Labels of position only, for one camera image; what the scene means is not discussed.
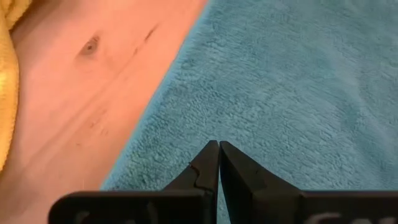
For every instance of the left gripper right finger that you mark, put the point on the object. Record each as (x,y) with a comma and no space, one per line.
(248,186)

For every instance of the yellow microfiber towel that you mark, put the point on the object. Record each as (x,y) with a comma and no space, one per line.
(7,77)

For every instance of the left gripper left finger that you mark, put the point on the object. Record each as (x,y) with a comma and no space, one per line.
(199,177)

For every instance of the teal microfiber towel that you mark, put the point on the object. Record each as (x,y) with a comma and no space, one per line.
(280,77)

